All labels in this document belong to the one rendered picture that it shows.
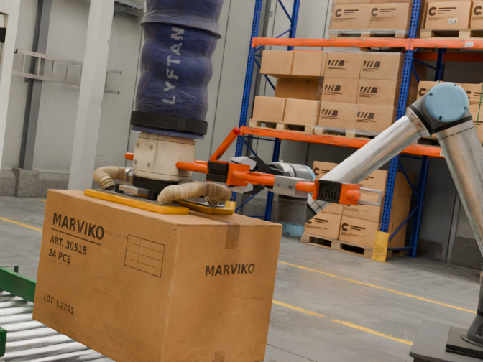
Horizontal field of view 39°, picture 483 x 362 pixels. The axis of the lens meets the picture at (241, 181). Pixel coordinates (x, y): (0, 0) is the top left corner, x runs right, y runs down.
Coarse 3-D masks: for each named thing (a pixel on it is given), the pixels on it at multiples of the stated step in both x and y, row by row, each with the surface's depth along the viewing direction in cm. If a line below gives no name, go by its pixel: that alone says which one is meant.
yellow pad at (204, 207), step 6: (180, 204) 205; (186, 204) 203; (192, 204) 202; (198, 204) 202; (204, 204) 201; (198, 210) 200; (204, 210) 199; (210, 210) 197; (216, 210) 199; (222, 210) 201; (228, 210) 203
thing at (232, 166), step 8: (208, 160) 187; (216, 160) 189; (208, 168) 187; (216, 168) 184; (224, 168) 182; (232, 168) 183; (240, 168) 185; (248, 168) 188; (208, 176) 186; (216, 176) 184; (224, 176) 183; (232, 184) 184; (240, 184) 186
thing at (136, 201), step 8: (120, 184) 201; (88, 192) 202; (96, 192) 200; (104, 192) 200; (112, 192) 198; (120, 192) 200; (152, 192) 191; (112, 200) 195; (120, 200) 193; (128, 200) 191; (136, 200) 190; (144, 200) 189; (152, 200) 191; (144, 208) 187; (152, 208) 185; (160, 208) 183; (168, 208) 184; (176, 208) 186; (184, 208) 189
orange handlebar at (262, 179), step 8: (128, 152) 211; (200, 160) 229; (184, 168) 194; (192, 168) 192; (200, 168) 190; (232, 176) 183; (240, 176) 181; (248, 176) 180; (256, 176) 178; (264, 176) 177; (272, 176) 180; (256, 184) 178; (264, 184) 177; (272, 184) 175; (296, 184) 170; (304, 184) 169; (312, 184) 168; (352, 192) 161
